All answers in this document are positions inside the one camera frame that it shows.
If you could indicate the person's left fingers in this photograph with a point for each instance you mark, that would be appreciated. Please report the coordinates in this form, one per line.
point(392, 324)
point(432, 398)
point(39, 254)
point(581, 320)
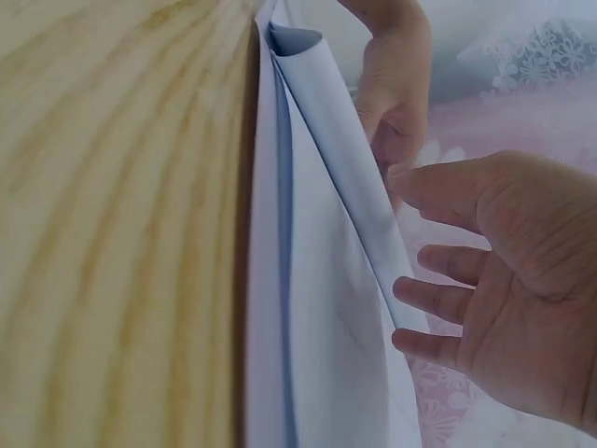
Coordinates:
point(396, 135)

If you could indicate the person's right thumb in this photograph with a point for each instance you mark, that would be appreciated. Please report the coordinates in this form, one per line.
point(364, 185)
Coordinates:
point(434, 189)

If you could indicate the white paper sheet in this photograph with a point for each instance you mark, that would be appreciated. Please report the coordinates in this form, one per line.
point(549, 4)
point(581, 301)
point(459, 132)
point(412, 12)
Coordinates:
point(326, 261)

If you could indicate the person's right hand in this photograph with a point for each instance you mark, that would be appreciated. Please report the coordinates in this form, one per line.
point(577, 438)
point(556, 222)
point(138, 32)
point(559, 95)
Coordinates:
point(536, 280)

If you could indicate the person's left hand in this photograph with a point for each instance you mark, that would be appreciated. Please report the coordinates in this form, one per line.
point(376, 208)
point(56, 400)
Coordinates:
point(396, 79)

